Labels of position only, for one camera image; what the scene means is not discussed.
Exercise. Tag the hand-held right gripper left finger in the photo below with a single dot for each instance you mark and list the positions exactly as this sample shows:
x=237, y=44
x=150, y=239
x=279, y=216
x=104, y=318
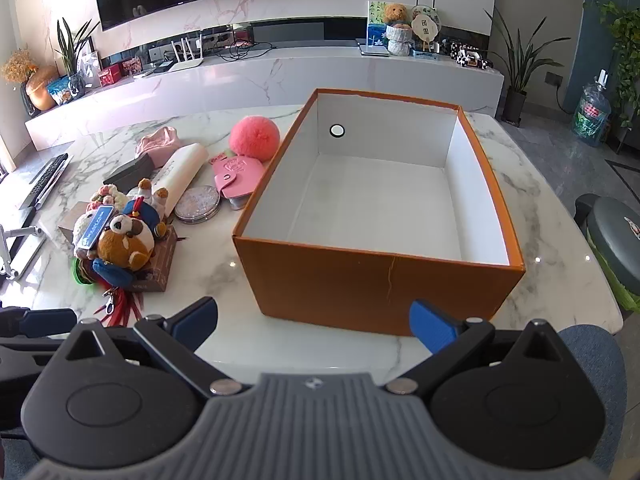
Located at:
x=192, y=322

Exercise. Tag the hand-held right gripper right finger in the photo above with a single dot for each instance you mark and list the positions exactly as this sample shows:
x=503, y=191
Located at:
x=430, y=322

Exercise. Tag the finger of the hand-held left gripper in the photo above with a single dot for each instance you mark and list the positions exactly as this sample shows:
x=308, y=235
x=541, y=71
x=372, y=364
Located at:
x=47, y=321

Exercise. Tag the brown printed box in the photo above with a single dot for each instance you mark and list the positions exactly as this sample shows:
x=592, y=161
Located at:
x=157, y=270

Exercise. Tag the orange cardboard box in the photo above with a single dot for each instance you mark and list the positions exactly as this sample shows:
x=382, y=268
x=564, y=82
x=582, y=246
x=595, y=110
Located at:
x=350, y=285

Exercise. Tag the round glitter compact mirror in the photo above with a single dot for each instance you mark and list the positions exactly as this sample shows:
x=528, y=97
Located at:
x=196, y=204

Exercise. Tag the white cream tube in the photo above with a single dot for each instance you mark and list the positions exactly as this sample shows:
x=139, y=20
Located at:
x=182, y=170

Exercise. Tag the pink leather card holder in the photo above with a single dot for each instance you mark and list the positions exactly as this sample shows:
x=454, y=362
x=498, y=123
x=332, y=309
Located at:
x=235, y=172

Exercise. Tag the black gift box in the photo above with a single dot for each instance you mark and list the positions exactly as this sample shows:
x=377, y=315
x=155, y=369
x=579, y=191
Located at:
x=127, y=172

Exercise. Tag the pink mini backpack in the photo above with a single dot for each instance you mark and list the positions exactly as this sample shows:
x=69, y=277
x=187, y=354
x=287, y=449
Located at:
x=160, y=142

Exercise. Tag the white marble desktop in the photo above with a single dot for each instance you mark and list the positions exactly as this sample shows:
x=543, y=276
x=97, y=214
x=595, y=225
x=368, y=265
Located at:
x=200, y=260

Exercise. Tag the colourful feather shuttlecock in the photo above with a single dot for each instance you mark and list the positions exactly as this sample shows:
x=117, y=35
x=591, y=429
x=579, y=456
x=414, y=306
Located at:
x=122, y=307

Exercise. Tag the white plush with blue tag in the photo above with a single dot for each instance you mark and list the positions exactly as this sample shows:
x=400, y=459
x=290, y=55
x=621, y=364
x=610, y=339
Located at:
x=87, y=227

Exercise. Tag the blue hat plush doll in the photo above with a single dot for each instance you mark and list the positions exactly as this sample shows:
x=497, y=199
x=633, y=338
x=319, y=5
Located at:
x=142, y=210

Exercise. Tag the plush flower bouquet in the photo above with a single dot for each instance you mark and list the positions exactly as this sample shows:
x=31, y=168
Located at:
x=107, y=195

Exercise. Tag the black remote control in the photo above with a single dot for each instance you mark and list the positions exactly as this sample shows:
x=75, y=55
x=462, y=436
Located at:
x=47, y=177

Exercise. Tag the blue fabric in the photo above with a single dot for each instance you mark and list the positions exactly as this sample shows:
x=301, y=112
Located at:
x=590, y=347

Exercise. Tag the pink fluffy plush ball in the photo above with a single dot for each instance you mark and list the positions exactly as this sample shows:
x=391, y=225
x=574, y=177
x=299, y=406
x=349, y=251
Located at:
x=255, y=137

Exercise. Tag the grey round stool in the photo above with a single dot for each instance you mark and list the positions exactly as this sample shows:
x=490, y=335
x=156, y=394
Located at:
x=615, y=240

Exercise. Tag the orange vase with dried flowers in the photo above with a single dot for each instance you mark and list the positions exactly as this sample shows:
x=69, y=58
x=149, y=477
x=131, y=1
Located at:
x=42, y=92

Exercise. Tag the blue snack packet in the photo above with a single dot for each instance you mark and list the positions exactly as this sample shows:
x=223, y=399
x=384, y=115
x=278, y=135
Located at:
x=62, y=89

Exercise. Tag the white router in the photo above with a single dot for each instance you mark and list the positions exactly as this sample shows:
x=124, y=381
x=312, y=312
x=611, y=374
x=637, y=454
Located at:
x=182, y=62

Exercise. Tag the pink red gift box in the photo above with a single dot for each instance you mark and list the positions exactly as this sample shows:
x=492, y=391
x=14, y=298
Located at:
x=131, y=66

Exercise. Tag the blue water bottle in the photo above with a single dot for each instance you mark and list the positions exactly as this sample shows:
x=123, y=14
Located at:
x=592, y=112

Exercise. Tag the leafy plant in glass vase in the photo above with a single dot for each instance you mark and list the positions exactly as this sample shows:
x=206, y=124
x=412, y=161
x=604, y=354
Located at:
x=75, y=55

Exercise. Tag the flat blue box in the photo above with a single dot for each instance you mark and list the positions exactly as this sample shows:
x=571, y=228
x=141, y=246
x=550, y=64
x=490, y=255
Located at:
x=425, y=55

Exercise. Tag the white marble tv cabinet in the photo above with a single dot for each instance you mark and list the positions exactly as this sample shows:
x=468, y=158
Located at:
x=300, y=75

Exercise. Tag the black white cow figures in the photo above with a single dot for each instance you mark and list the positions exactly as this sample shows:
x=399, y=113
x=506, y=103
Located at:
x=467, y=55

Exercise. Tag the potted plant in dark pot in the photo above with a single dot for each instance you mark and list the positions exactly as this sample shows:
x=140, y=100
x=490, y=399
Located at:
x=520, y=60

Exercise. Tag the teddy bear in knitted pot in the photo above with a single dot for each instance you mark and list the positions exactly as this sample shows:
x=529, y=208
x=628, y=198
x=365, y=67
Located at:
x=397, y=30

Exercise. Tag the cream round fan on stand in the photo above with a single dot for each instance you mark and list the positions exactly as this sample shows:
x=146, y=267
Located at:
x=422, y=27

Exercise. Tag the blue green painting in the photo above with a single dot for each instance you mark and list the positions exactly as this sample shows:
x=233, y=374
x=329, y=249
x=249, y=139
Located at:
x=376, y=25

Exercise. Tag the round painted fan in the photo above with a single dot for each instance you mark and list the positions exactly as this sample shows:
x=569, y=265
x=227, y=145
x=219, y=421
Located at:
x=434, y=12

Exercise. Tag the green climbing plant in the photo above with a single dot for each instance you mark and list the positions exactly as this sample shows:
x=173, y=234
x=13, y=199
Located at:
x=625, y=40

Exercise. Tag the wall socket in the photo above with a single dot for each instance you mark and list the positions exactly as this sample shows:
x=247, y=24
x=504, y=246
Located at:
x=552, y=78

